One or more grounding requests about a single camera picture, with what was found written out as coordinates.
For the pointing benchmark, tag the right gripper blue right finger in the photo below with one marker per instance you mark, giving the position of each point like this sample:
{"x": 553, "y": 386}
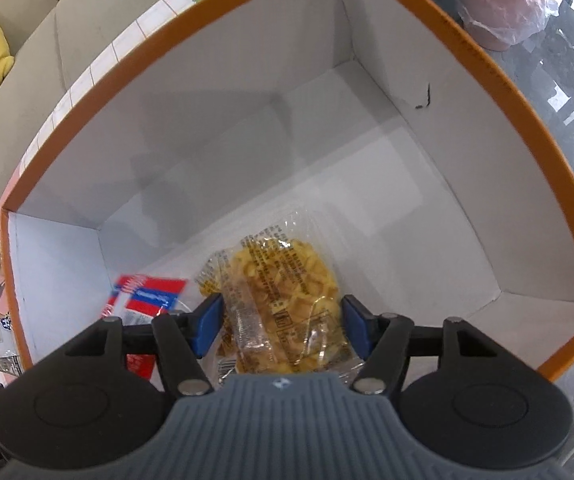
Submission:
{"x": 360, "y": 326}

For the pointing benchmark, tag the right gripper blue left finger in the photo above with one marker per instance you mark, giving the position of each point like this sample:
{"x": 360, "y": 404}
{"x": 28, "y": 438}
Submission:
{"x": 205, "y": 324}

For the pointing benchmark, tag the yellow fried snack bag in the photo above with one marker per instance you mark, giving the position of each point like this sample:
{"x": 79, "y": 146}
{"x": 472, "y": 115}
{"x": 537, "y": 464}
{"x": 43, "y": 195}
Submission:
{"x": 281, "y": 295}

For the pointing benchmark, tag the pink trash bag bin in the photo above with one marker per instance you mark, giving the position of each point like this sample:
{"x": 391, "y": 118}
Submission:
{"x": 500, "y": 24}

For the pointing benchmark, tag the red and white snack packet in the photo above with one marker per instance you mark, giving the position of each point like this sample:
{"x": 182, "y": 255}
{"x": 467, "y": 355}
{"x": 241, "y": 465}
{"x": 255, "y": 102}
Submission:
{"x": 136, "y": 299}

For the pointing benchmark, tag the white and blue chip bag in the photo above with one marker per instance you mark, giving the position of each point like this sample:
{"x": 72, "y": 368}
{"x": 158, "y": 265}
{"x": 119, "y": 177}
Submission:
{"x": 9, "y": 354}

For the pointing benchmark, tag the orange cardboard box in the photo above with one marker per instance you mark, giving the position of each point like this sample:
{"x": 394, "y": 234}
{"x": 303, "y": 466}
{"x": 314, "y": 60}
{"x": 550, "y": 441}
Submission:
{"x": 437, "y": 189}

